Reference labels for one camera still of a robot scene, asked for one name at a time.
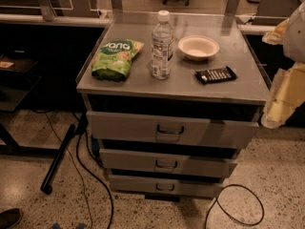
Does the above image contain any white paper bowl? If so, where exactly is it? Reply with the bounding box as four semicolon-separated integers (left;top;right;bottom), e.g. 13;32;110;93
178;35;220;61

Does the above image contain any black table leg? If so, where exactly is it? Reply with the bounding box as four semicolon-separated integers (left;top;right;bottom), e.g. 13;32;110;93
40;124;75;195

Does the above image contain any black side table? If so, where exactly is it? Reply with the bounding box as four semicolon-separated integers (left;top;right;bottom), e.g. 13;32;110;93
0;56;40;156

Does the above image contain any grey drawer cabinet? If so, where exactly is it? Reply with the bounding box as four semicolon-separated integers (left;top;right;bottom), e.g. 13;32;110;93
75;10;271;203

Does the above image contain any yellow taped gripper finger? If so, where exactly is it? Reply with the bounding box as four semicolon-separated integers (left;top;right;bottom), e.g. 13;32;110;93
261;62;305;129
262;19;289;45

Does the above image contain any grey bottom drawer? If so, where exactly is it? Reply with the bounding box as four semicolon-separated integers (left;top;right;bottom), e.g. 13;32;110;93
109;175;222;198

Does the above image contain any grey middle drawer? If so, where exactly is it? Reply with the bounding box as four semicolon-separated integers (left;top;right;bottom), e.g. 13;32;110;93
100;149;236;177

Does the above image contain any grey drawer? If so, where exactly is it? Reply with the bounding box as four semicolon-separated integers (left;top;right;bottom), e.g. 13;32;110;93
109;175;222;198
100;149;236;177
87;111;258;149

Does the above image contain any clear plastic water bottle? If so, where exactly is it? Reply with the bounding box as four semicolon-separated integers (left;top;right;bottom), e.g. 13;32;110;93
151;10;174;79

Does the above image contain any black cable on floor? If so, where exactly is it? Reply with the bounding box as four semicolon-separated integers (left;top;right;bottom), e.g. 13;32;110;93
74;131;114;229

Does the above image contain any grey top drawer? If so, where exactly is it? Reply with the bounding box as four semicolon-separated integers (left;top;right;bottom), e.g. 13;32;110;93
87;111;258;149

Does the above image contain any dark shoe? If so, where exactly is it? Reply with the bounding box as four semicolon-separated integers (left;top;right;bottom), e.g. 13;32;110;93
0;208;23;229

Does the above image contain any green snack bag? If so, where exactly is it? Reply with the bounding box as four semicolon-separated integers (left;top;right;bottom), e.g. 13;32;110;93
91;39;144;81

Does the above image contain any black candy bar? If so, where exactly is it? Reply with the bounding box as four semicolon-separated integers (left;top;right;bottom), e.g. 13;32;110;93
194;66;237;84

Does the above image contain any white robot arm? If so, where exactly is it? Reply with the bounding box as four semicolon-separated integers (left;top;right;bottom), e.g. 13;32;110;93
261;3;305;129

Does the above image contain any black cable loop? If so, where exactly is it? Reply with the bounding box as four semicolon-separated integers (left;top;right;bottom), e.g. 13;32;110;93
203;183;266;229

